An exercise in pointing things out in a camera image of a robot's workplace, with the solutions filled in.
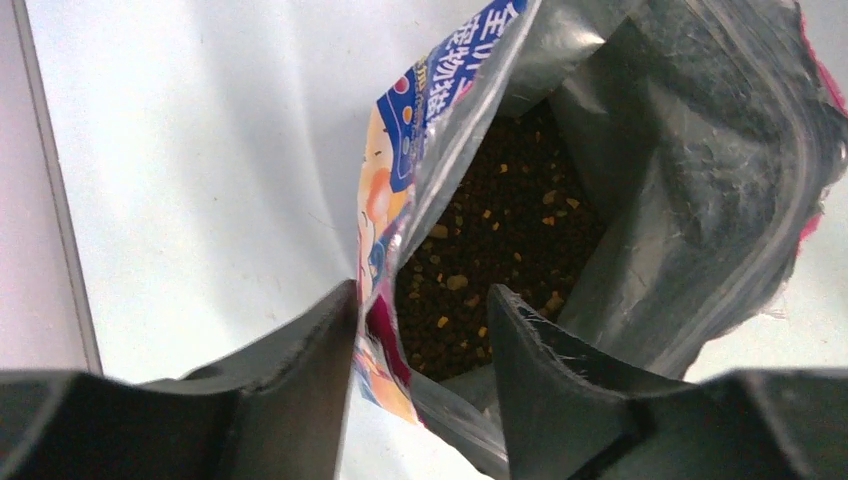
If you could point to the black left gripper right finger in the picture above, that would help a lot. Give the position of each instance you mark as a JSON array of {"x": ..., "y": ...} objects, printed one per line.
[{"x": 570, "y": 411}]

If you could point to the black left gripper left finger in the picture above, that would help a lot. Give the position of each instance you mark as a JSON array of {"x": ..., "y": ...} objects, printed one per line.
[{"x": 271, "y": 410}]

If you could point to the pet food bag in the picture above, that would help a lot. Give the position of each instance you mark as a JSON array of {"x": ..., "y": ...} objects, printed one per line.
[{"x": 705, "y": 133}]

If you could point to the brown pet food kibble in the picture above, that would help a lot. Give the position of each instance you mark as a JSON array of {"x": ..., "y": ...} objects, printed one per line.
[{"x": 520, "y": 218}]

